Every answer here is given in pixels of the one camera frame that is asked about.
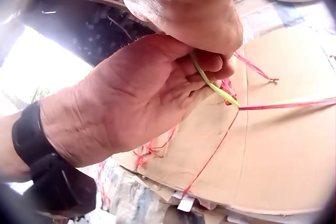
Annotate person's left hand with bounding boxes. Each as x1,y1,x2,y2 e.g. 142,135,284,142
39,34,239,168

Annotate person's right hand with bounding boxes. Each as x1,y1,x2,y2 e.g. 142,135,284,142
102,0,243,58

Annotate person's left fingers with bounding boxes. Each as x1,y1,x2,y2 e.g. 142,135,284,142
175,52,236,90

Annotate person's left thumb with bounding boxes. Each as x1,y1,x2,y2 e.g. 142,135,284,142
184,85,239,130

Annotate green plastic strip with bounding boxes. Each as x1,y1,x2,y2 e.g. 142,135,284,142
190,52,240,108

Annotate red plastic string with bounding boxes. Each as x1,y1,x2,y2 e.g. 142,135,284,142
97,51,336,210

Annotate flattened cardboard bundle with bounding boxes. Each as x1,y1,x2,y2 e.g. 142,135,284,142
110,34,336,224

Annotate black knobby tyre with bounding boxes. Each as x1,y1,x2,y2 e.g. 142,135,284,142
70,5,158,66

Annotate black wrist band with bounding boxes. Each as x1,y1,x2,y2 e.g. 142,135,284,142
12,102,97,213

